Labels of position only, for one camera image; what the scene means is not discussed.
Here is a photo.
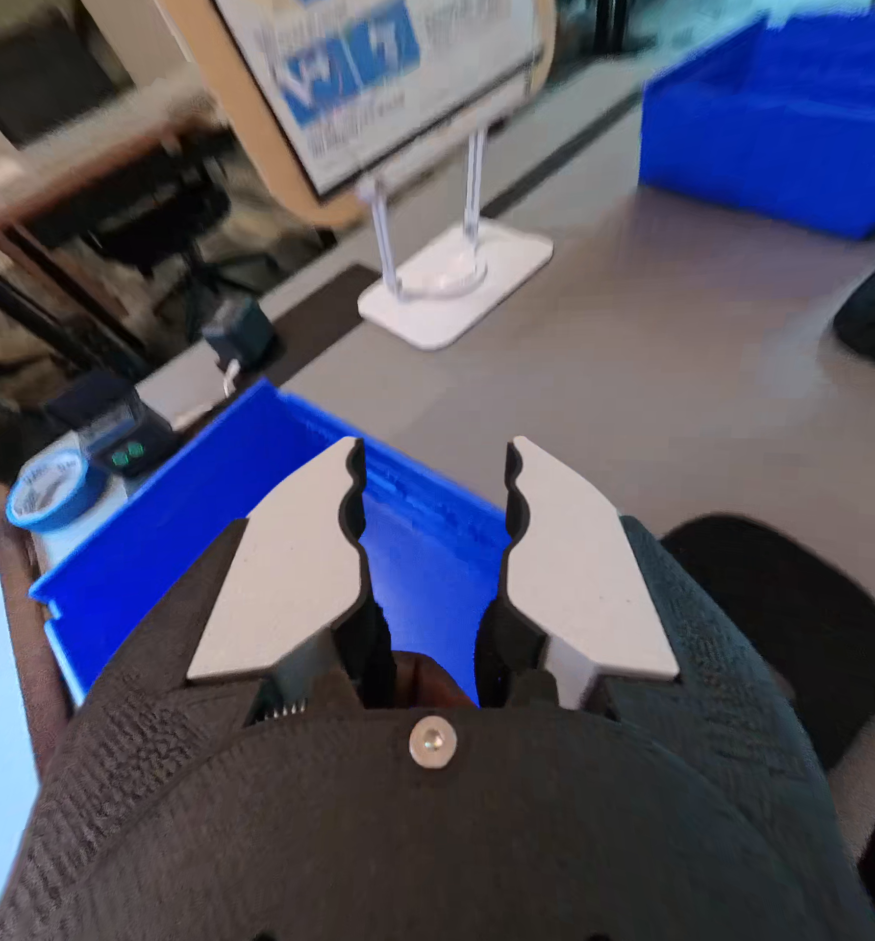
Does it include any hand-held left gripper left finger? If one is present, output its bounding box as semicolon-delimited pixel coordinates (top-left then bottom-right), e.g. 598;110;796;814
186;436;371;707

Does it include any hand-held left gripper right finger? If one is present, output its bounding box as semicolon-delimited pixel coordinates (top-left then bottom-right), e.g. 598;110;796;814
495;436;681;710

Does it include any blue plastic bin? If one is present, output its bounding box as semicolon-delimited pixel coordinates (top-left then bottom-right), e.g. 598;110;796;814
29;378;512;707
639;11;875;240

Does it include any person's left hand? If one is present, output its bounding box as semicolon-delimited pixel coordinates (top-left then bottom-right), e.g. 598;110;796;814
393;650;480;710

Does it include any dark charger case with batteries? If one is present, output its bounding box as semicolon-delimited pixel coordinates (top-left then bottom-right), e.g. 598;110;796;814
44;368;181;479

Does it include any blue tape roll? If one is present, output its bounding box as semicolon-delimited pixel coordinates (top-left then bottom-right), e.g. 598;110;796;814
5;448;111;532

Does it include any grey teal case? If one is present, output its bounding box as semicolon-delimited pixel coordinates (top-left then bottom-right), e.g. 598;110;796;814
202;294;276;369

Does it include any black light stand pole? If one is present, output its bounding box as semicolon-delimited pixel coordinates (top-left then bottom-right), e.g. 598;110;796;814
0;221;151;379

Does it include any wood-edged instruction board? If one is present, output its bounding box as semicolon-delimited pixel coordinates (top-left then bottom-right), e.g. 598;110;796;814
158;0;559;229

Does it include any white cable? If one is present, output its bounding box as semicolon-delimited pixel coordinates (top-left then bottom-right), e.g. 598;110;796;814
173;360;243;431

